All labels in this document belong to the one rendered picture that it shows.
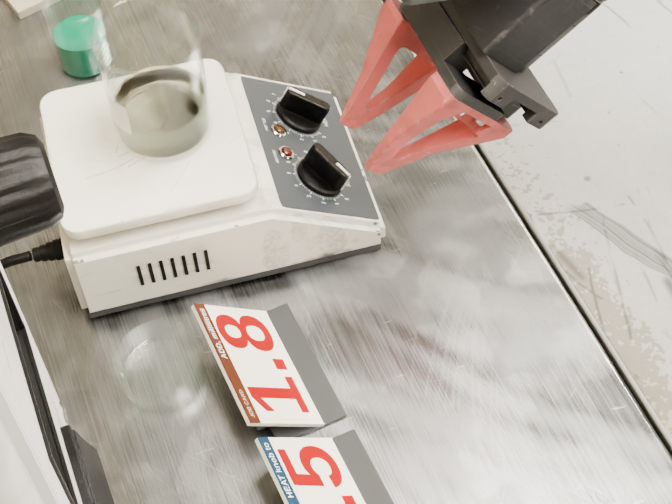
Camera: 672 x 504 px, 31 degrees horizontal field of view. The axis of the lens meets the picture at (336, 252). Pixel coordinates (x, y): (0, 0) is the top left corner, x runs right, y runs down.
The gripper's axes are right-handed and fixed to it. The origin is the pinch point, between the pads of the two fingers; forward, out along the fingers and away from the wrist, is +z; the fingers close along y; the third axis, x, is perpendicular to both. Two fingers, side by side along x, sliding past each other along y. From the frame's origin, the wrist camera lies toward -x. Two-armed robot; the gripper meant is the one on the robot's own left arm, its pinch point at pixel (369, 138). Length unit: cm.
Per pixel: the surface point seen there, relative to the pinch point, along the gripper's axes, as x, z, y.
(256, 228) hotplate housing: 0.9, 9.7, -1.1
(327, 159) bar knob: 4.5, 5.0, -4.0
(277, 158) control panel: 3.0, 7.4, -5.6
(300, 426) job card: 2.3, 13.5, 10.5
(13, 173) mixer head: -44, -13, 27
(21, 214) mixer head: -44, -13, 28
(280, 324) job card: 4.6, 13.3, 3.0
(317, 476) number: 1.1, 13.1, 14.2
